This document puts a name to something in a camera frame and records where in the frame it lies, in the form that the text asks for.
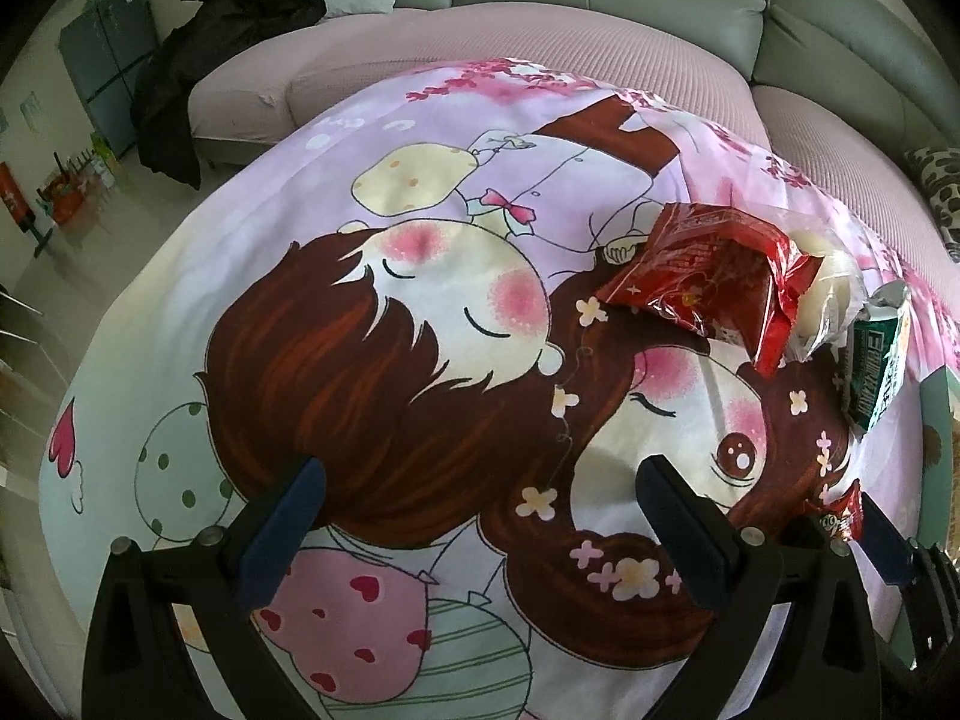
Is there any clear bun packet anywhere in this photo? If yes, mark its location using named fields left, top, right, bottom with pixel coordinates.
left=780, top=221, right=863, bottom=361

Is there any red foil snack packet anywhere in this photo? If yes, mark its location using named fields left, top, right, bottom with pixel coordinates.
left=596, top=202, right=815, bottom=380

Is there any pink sofa cover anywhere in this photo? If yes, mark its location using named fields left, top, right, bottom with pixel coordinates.
left=187, top=4, right=960, bottom=271

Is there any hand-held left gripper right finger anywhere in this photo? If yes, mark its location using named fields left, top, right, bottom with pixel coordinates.
left=636, top=454, right=886, bottom=720

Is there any red plastic basket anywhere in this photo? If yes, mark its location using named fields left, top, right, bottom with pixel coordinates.
left=37, top=154, right=113, bottom=226

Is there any blue grey cabinet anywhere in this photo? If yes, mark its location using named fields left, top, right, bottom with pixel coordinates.
left=60, top=0, right=162, bottom=158

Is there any teal cardboard box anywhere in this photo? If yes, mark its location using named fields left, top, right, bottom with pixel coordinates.
left=916, top=367, right=960, bottom=511

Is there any black clothing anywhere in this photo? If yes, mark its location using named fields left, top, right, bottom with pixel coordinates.
left=131, top=0, right=327, bottom=188

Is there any black white patterned pillow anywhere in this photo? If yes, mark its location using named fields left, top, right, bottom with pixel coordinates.
left=904, top=146, right=960, bottom=263

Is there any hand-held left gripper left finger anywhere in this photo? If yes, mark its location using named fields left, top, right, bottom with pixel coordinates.
left=82, top=456, right=331, bottom=720

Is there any green white snack packet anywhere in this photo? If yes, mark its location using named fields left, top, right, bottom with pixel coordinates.
left=840, top=277, right=916, bottom=432

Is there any printed cartoon blanket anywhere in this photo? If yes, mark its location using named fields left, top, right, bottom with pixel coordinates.
left=41, top=52, right=960, bottom=720

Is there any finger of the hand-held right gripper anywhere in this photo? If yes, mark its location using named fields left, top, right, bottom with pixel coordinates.
left=780, top=514, right=852, bottom=560
left=855, top=491, right=960, bottom=691

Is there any small red snack packet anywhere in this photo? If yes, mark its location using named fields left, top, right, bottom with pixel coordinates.
left=806, top=480, right=867, bottom=545

